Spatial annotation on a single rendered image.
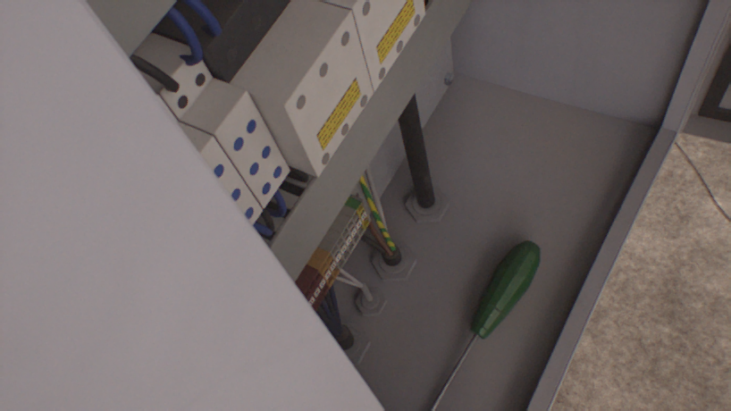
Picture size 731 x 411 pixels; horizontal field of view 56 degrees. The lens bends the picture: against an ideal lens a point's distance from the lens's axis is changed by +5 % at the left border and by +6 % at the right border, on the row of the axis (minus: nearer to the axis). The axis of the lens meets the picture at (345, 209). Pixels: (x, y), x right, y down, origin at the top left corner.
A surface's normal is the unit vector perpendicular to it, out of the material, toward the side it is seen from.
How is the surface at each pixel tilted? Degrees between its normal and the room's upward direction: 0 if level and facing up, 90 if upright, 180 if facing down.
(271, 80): 0
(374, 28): 90
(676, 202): 0
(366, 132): 90
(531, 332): 0
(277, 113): 90
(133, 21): 90
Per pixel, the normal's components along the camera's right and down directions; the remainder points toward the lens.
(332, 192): 0.84, 0.36
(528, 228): -0.22, -0.48
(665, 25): -0.51, 0.80
